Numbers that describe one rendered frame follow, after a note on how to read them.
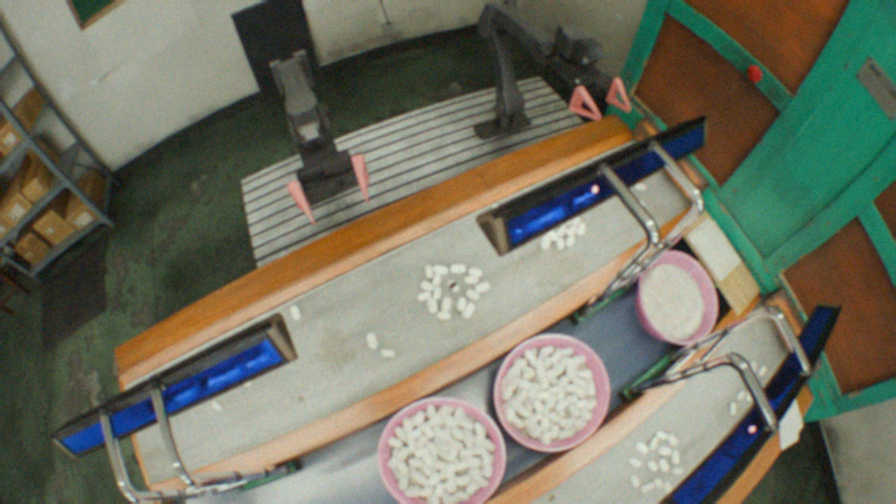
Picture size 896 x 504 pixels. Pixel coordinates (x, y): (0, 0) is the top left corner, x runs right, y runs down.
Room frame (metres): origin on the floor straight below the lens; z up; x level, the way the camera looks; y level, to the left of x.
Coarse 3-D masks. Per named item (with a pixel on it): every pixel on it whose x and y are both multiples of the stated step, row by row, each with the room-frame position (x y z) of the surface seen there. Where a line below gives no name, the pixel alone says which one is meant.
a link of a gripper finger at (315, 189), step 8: (288, 184) 0.36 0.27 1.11; (296, 184) 0.36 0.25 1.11; (312, 184) 0.39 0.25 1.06; (320, 184) 0.39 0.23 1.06; (328, 184) 0.39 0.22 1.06; (296, 192) 0.35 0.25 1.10; (312, 192) 0.38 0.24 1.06; (320, 192) 0.38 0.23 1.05; (328, 192) 0.39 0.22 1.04; (296, 200) 0.36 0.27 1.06; (304, 200) 0.34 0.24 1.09; (304, 208) 0.32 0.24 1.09; (312, 216) 0.32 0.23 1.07
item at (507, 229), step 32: (672, 128) 0.56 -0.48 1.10; (704, 128) 0.58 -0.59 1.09; (608, 160) 0.42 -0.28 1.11; (640, 160) 0.45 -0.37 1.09; (544, 192) 0.35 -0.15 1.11; (576, 192) 0.36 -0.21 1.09; (608, 192) 0.39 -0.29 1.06; (480, 224) 0.32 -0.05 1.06; (512, 224) 0.30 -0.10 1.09; (544, 224) 0.31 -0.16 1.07
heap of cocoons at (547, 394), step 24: (528, 360) 0.16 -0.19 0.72; (552, 360) 0.15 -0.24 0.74; (576, 360) 0.15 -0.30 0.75; (504, 384) 0.10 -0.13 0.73; (528, 384) 0.10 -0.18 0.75; (552, 384) 0.10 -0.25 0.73; (576, 384) 0.09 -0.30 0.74; (504, 408) 0.04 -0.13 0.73; (528, 408) 0.04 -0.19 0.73; (552, 408) 0.04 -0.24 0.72; (576, 408) 0.03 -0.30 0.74; (528, 432) -0.01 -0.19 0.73; (552, 432) -0.02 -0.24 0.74; (576, 432) -0.02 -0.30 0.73
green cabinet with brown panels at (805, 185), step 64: (704, 0) 0.87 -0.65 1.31; (768, 0) 0.74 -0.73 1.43; (832, 0) 0.62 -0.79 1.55; (640, 64) 0.96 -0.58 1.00; (704, 64) 0.81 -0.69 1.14; (768, 64) 0.67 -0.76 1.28; (832, 64) 0.55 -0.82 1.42; (768, 128) 0.59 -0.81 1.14; (832, 128) 0.48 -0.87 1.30; (768, 192) 0.49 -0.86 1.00; (832, 192) 0.38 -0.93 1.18; (768, 256) 0.36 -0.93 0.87; (832, 256) 0.27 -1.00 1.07; (832, 384) -0.06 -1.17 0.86
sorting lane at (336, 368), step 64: (640, 192) 0.64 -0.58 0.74; (384, 256) 0.41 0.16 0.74; (448, 256) 0.41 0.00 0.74; (512, 256) 0.42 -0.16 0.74; (576, 256) 0.42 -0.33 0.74; (256, 320) 0.22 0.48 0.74; (320, 320) 0.24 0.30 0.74; (384, 320) 0.24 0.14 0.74; (448, 320) 0.25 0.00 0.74; (512, 320) 0.25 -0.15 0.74; (256, 384) 0.06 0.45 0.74; (320, 384) 0.08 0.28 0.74; (384, 384) 0.09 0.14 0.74; (192, 448) -0.14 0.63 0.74
